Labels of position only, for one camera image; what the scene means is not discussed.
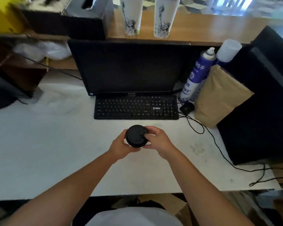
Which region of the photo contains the wooden counter shelf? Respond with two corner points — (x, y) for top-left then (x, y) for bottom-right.
(0, 9), (274, 46)

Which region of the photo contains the black keyboard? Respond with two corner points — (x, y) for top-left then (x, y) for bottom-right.
(94, 94), (180, 120)

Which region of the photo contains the black mouse cable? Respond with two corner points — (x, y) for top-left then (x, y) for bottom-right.
(178, 101), (283, 172)

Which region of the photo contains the black tissue box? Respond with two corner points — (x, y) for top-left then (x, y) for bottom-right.
(21, 0), (114, 41)

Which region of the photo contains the person's right hand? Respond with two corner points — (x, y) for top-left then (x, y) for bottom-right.
(143, 126), (177, 160)

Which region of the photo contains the black computer monitor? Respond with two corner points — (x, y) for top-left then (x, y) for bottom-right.
(67, 39), (192, 97)

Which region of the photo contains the brown paper bag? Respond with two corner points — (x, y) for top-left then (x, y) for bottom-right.
(194, 64), (255, 129)

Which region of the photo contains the black computer tower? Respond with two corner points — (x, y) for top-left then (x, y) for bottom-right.
(216, 26), (283, 165)

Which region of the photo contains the white printed paper cup stack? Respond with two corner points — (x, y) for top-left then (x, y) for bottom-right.
(119, 0), (145, 37)
(154, 0), (181, 39)

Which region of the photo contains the person's left forearm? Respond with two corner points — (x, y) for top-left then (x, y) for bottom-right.
(5, 150), (120, 226)

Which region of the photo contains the brown cardboard box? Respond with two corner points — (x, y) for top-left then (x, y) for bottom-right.
(111, 193), (191, 226)

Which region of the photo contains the person's right forearm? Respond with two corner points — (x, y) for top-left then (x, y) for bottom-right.
(166, 148), (255, 226)

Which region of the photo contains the yellow box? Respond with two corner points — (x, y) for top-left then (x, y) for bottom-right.
(0, 0), (24, 34)

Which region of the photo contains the black lidded cup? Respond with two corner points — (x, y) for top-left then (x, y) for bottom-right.
(126, 125), (149, 148)

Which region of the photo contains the person's left hand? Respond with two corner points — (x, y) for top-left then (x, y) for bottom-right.
(108, 129), (141, 161)

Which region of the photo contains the white plastic bag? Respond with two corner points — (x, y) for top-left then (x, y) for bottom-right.
(13, 41), (72, 61)

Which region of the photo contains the blue spray can white cap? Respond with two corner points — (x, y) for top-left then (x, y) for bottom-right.
(190, 39), (242, 102)

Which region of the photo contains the person's white shirt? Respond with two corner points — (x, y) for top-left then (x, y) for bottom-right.
(85, 207), (183, 226)

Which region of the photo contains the black computer mouse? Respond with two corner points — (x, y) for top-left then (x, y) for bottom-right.
(180, 102), (195, 116)

